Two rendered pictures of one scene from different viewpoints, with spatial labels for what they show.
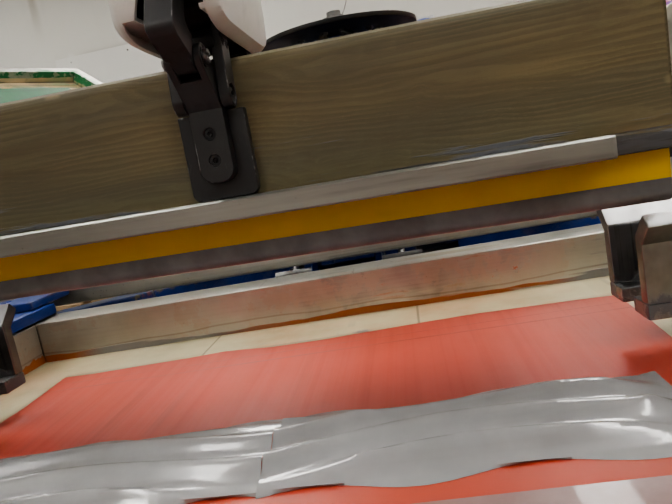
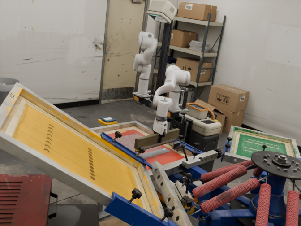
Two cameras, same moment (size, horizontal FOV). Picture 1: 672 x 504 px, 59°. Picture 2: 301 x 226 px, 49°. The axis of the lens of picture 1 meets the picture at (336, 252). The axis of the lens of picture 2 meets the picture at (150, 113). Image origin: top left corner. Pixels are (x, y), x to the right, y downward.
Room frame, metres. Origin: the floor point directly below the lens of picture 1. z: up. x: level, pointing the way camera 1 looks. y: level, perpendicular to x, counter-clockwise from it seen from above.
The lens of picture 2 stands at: (1.55, -1.71, 1.97)
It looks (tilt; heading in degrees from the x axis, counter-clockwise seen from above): 18 degrees down; 127
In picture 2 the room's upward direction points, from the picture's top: 8 degrees clockwise
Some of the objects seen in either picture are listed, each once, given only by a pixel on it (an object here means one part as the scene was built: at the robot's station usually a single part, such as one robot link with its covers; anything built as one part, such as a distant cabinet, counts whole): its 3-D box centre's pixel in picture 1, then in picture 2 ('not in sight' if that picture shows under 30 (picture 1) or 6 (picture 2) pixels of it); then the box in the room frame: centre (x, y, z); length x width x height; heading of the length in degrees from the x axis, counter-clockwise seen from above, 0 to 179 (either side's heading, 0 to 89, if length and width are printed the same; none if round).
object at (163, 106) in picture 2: not in sight; (165, 106); (0.30, 0.08, 1.33); 0.15 x 0.10 x 0.11; 118
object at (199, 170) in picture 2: not in sight; (196, 172); (0.68, -0.01, 1.02); 0.17 x 0.06 x 0.05; 172
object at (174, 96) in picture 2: not in sight; (174, 99); (-0.01, 0.65, 1.21); 0.16 x 0.13 x 0.15; 79
